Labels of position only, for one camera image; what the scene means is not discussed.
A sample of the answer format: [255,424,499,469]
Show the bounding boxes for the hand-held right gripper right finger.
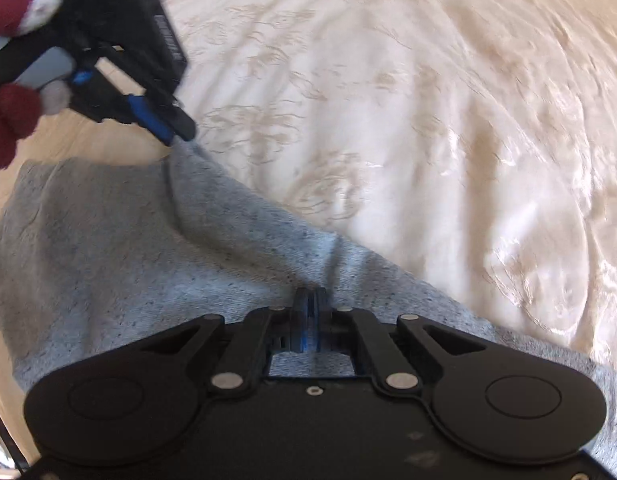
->
[311,287,495,396]

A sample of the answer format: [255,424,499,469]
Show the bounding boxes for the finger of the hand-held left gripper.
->
[70,82,175,147]
[106,52,197,142]

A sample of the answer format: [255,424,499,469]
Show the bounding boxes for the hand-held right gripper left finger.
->
[137,287,312,397]

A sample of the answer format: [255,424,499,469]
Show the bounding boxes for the grey speckled pants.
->
[0,140,617,480]

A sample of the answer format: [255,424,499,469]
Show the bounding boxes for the person's left hand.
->
[0,0,73,171]

